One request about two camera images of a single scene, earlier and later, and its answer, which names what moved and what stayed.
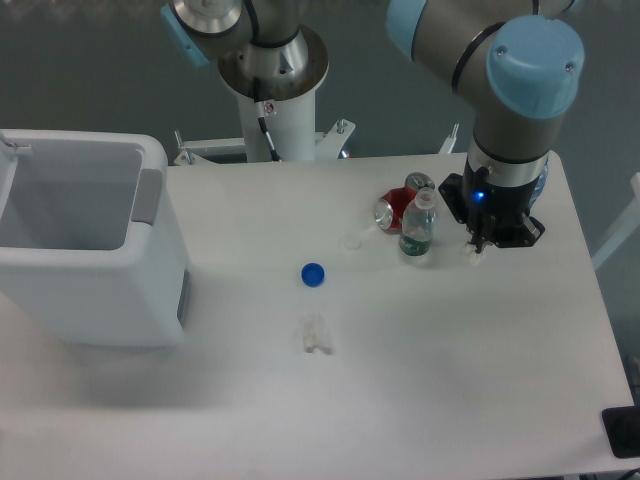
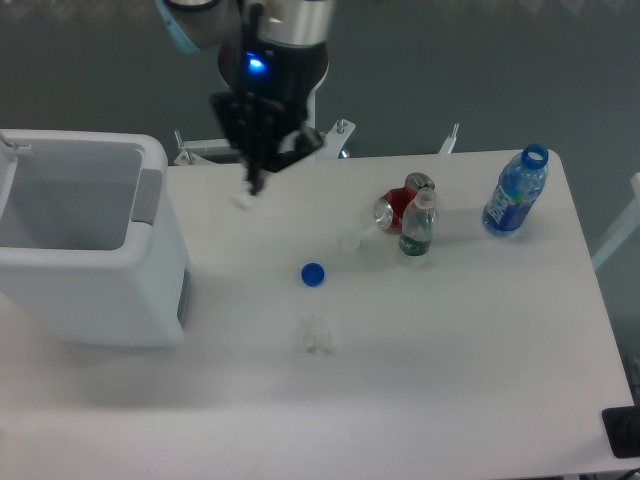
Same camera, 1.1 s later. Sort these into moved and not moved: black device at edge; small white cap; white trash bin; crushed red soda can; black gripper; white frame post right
Moved: black gripper; small white cap
Not moved: black device at edge; crushed red soda can; white trash bin; white frame post right
